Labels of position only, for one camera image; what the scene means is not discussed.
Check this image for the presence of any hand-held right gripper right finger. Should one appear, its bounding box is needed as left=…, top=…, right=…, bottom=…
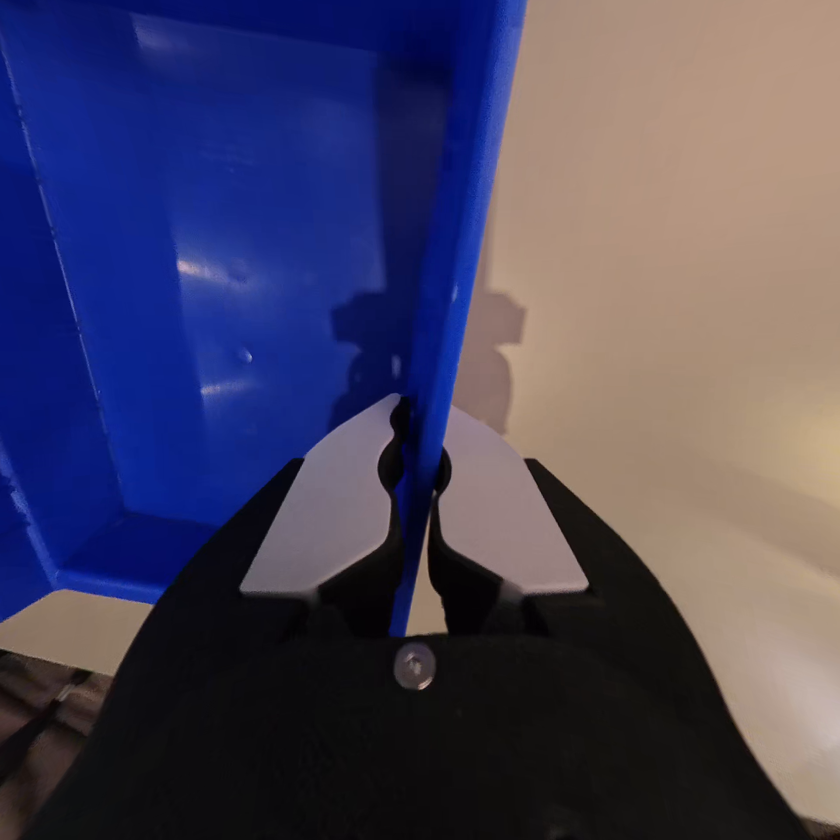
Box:
left=428, top=406, right=590, bottom=636

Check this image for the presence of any blue plastic bin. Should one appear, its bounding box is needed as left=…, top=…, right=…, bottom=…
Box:
left=0, top=0, right=529, bottom=637

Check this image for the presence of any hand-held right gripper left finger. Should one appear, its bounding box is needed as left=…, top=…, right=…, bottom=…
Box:
left=238, top=392, right=411, bottom=632

